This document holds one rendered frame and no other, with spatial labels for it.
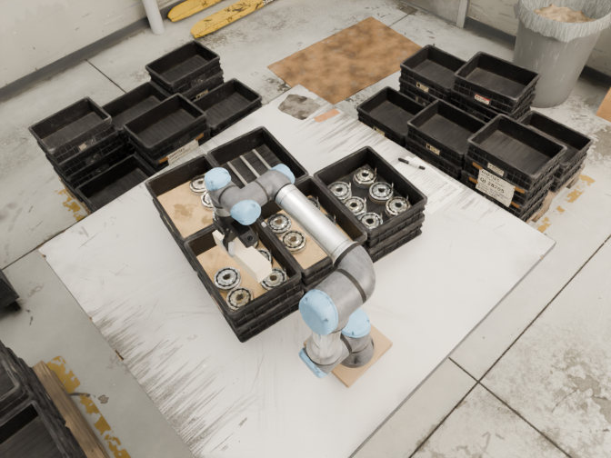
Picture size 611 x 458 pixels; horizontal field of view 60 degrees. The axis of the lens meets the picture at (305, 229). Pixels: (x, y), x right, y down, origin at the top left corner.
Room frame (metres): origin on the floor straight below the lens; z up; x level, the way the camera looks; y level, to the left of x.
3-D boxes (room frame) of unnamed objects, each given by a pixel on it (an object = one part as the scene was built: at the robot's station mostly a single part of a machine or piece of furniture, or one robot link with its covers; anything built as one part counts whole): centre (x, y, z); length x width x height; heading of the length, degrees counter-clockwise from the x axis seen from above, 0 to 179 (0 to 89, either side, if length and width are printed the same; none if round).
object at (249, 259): (1.10, 0.23, 1.07); 0.24 x 0.06 x 0.06; 37
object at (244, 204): (1.04, 0.17, 1.38); 0.11 x 0.11 x 0.08; 36
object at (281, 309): (1.18, 0.25, 0.76); 0.40 x 0.30 x 0.12; 28
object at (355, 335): (0.85, -0.11, 0.89); 0.13 x 0.12 x 0.14; 126
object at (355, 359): (0.86, -0.12, 0.78); 0.15 x 0.15 x 0.10
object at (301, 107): (2.31, -0.04, 0.71); 0.22 x 0.19 x 0.01; 37
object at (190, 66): (3.03, 0.65, 0.37); 0.40 x 0.30 x 0.45; 127
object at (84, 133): (2.55, 1.29, 0.37); 0.40 x 0.30 x 0.45; 127
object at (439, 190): (1.65, -0.56, 0.70); 0.33 x 0.23 x 0.01; 37
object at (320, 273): (1.32, -0.01, 0.87); 0.40 x 0.30 x 0.11; 28
